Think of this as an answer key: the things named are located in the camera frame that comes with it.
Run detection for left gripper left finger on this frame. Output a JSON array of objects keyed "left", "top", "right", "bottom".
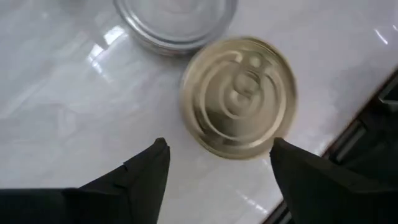
[{"left": 0, "top": 137, "right": 171, "bottom": 224}]

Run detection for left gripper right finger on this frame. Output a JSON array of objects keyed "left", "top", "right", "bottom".
[{"left": 269, "top": 137, "right": 398, "bottom": 224}]

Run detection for blue salmon can gold lid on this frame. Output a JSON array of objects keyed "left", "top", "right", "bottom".
[{"left": 179, "top": 36, "right": 298, "bottom": 161}]

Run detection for green tuna can silver lid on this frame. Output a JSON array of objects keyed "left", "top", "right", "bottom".
[{"left": 112, "top": 0, "right": 239, "bottom": 57}]

